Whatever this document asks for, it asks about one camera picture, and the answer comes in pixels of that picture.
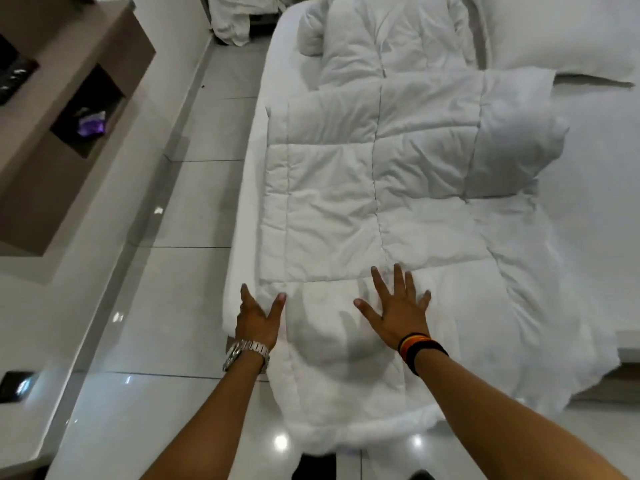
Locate person's right hand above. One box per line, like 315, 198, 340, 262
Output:
353, 264, 432, 349

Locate person's left hand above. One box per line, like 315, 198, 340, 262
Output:
235, 283, 287, 352

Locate person's right forearm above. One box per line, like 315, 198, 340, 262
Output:
412, 351, 629, 480

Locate person's left forearm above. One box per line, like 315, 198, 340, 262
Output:
141, 351, 266, 480

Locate black orange wristbands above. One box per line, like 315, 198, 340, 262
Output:
397, 333, 450, 377

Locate silver metal wristwatch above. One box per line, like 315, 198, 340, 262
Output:
222, 339, 271, 373

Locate white quilted duvet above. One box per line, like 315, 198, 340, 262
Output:
256, 0, 622, 456

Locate bed with white sheet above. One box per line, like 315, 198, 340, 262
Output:
220, 0, 640, 401

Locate purple packet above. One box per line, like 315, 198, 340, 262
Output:
77, 111, 108, 138

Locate pile of white linen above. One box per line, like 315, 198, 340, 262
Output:
207, 0, 287, 47

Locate white pillow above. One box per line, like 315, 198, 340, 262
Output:
479, 0, 640, 88

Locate brown wall shelf unit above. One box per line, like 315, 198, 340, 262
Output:
0, 0, 157, 258

